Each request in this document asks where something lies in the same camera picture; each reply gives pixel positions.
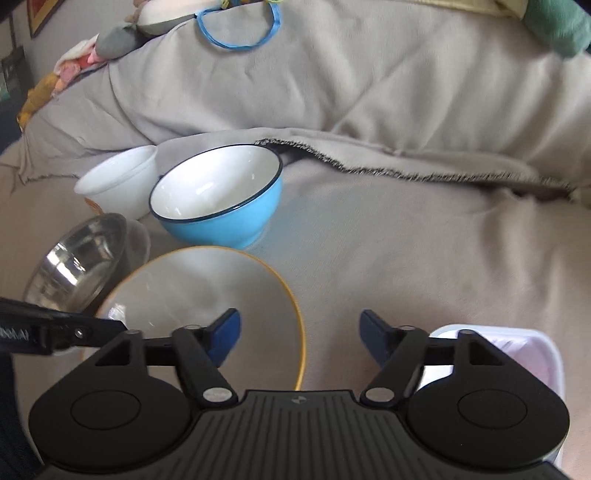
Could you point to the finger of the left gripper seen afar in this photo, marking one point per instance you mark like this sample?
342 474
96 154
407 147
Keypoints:
76 330

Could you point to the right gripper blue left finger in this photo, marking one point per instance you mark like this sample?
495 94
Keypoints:
217 339

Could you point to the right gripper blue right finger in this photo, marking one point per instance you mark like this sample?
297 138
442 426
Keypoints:
405 344

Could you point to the stainless steel bowl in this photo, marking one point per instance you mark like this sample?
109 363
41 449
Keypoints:
83 267

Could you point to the white bowl yellow rim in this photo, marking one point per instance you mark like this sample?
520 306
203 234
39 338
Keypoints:
194 286

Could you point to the blue enamel bowl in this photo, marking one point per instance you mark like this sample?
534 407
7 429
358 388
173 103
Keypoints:
221 197

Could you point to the red white rectangular tray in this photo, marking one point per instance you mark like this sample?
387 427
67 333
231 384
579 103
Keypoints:
491 398

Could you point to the white cup orange logo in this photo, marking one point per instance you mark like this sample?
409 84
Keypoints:
121 184

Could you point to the white floral plate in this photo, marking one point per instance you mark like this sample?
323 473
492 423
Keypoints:
138 244

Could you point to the yellow plush toy left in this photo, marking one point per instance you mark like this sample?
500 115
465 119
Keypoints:
37 97

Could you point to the grey round plush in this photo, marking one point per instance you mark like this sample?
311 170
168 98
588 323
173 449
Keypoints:
118 42

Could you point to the brown teddy bear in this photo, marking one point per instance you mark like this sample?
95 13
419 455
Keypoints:
138 6

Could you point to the white grey plush cushion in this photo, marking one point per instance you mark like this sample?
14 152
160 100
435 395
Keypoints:
160 16

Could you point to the cream cloth bag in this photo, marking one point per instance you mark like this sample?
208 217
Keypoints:
499 8

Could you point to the green plush toy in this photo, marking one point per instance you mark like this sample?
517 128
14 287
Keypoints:
562 25

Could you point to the framed picture on wall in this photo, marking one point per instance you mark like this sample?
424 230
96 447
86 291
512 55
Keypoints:
39 12

